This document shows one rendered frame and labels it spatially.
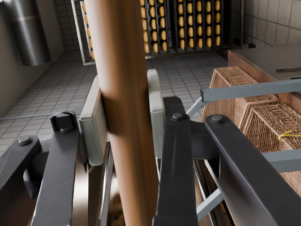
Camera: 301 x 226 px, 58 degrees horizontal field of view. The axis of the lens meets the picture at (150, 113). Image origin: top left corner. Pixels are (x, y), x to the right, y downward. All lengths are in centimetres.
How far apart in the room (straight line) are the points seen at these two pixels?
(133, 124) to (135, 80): 3
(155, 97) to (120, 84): 2
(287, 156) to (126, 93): 64
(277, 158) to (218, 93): 47
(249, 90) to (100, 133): 105
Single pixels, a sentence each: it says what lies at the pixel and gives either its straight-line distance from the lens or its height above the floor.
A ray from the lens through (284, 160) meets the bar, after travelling 75.
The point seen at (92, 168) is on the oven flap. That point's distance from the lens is 181.
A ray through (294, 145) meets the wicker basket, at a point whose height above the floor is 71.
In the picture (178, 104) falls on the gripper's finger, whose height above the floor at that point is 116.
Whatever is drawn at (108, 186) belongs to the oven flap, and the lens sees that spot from 139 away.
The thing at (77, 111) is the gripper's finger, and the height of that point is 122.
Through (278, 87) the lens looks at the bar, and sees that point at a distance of 123.
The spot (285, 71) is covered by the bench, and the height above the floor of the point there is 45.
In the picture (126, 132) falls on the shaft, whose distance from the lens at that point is 17.
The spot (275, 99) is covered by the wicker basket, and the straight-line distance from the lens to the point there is 135.
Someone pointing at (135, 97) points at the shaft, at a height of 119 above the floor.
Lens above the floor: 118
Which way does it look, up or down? 1 degrees down
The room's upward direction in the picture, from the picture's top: 96 degrees counter-clockwise
